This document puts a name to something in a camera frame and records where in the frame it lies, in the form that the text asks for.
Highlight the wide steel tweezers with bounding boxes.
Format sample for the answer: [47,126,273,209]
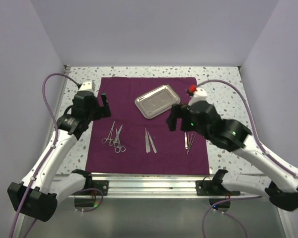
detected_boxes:
[184,132,189,150]

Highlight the steel forceps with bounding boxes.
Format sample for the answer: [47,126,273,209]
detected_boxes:
[101,121,115,145]

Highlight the purple surgical wrap cloth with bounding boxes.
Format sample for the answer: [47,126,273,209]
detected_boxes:
[85,77,209,175]

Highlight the steel surgical scissors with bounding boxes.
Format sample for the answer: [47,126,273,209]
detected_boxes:
[114,125,126,153]

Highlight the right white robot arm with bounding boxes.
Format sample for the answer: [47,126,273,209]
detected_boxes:
[166,101,298,211]

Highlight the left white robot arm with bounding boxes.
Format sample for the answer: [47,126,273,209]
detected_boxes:
[7,90,111,222]

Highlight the stainless steel instrument tray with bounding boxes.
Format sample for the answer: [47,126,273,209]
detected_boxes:
[135,84,181,119]

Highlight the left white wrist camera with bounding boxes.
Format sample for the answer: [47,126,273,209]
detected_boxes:
[79,80,95,93]

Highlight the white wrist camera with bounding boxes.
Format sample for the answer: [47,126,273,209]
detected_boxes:
[79,80,95,93]
[187,86,207,106]

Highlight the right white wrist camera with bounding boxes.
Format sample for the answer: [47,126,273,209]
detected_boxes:
[187,86,207,106]

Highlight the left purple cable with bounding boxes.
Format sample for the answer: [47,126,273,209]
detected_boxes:
[8,73,104,238]

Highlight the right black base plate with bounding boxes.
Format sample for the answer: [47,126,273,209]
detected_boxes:
[195,180,241,196]

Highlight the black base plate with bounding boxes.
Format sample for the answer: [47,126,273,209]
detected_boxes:
[90,180,109,196]
[195,180,241,196]

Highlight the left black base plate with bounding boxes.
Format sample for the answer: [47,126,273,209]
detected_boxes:
[90,180,109,196]

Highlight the aluminium mounting rail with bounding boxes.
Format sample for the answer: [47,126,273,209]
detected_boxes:
[52,173,284,199]

